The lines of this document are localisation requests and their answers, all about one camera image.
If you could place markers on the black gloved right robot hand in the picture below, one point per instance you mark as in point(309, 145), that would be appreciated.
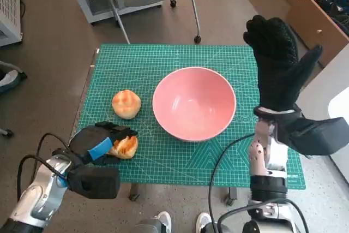
point(278, 74)

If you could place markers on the green cutting mat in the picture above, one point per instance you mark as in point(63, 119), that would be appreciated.
point(169, 162)

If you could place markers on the white rounded object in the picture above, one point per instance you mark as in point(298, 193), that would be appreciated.
point(340, 104)

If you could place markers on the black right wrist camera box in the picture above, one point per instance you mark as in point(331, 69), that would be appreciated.
point(321, 137)

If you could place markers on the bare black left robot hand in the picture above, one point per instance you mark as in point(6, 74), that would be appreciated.
point(84, 140)

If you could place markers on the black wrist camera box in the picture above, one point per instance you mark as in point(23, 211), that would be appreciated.
point(321, 137)
point(95, 182)

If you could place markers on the rectangular striped toy bread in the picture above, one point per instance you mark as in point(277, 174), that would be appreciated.
point(126, 148)

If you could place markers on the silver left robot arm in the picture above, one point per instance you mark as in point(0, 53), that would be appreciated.
point(41, 189)

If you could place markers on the person's foot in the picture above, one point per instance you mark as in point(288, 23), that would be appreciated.
point(8, 78)

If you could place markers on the pink bowl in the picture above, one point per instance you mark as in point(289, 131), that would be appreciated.
point(191, 102)

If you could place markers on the round toy bread bun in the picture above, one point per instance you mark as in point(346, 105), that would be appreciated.
point(126, 104)

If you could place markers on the black table leg caster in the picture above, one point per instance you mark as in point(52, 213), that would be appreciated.
point(134, 193)
point(231, 196)

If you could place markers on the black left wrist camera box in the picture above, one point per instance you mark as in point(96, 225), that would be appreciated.
point(95, 182)

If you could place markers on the black caster wheel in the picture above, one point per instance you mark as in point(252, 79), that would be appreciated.
point(8, 132)

